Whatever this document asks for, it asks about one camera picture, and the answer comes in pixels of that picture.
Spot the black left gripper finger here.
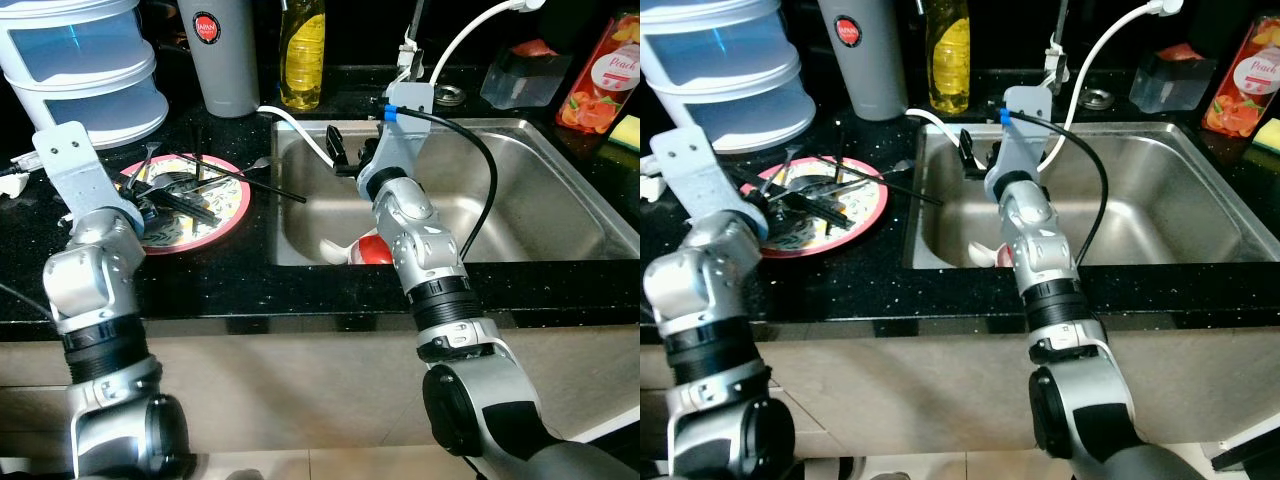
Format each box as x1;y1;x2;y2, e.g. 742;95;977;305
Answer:
158;184;215;208
160;202;218;228
788;206;854;238
785;188;857;215

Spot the pink rimmed patterned plate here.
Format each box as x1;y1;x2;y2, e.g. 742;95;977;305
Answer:
739;154;890;260
117;151;252;257

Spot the silver fork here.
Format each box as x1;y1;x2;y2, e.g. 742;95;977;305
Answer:
124;142;162;197
769;144;802;198

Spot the silver spoon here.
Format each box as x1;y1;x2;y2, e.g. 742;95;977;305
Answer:
839;159;917;192
204;156;274;187

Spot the yellow oil bottle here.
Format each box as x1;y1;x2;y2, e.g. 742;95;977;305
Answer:
277;0;327;112
924;0;972;117

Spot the metal faucet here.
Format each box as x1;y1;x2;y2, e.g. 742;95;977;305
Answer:
1042;0;1072;87
394;0;427;84

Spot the grey thermos with red label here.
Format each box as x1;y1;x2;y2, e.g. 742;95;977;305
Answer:
176;0;262;120
817;0;910;124

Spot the white stacked food container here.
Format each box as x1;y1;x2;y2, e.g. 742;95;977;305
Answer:
0;0;170;152
640;0;814;157

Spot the stainless steel sink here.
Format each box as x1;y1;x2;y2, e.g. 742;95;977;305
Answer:
902;119;1280;270
269;117;641;268

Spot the red peach bottle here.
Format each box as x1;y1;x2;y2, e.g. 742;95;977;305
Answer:
554;9;641;137
1199;14;1280;140

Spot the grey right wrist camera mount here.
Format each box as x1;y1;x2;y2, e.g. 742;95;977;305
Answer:
354;81;437;202
982;84;1054;207

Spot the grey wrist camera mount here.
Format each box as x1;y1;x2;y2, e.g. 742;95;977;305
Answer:
649;127;770;237
354;81;437;202
31;121;147;227
982;84;1054;207

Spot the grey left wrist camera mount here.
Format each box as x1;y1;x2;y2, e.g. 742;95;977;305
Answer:
649;127;770;237
31;121;147;227

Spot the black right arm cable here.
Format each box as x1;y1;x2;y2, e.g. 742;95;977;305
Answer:
984;99;1112;270
371;97;500;264

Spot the white flexible hose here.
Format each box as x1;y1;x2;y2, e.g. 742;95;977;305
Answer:
257;0;547;172
904;0;1187;172

